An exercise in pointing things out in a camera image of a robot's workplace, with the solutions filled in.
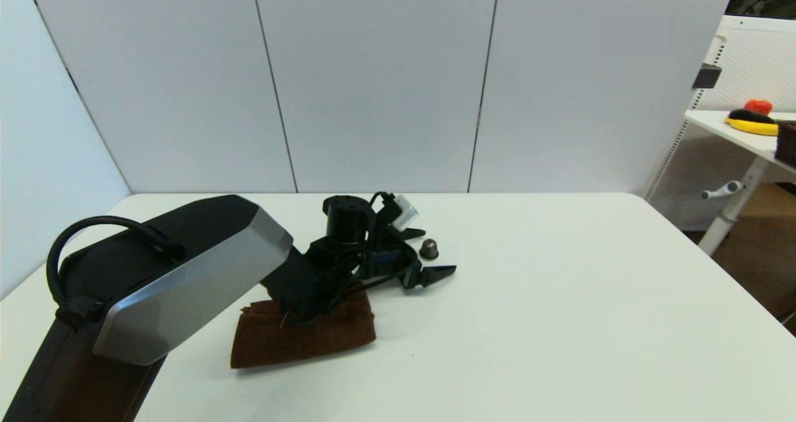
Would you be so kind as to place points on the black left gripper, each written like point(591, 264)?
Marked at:
point(388, 254)

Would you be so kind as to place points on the dark grey coffee capsule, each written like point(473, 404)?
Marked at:
point(429, 249)

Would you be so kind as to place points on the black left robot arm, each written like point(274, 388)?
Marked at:
point(174, 285)

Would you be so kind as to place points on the folded brown towel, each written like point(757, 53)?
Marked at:
point(323, 341)

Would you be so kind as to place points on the white desk leg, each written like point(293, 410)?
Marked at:
point(731, 214)

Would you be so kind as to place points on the white side desk top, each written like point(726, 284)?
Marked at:
point(734, 131)

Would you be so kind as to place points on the black clamp block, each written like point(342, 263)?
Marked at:
point(706, 76)

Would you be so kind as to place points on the yellow plate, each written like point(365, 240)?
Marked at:
point(754, 127)

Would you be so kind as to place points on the black object on plate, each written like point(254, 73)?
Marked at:
point(750, 116)

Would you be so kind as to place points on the red round object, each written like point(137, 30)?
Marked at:
point(758, 106)

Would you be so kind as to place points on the dark brown basket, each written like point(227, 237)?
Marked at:
point(787, 143)

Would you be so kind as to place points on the white perforated panel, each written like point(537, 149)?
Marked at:
point(755, 61)

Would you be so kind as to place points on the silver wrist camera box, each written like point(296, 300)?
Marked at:
point(405, 211)

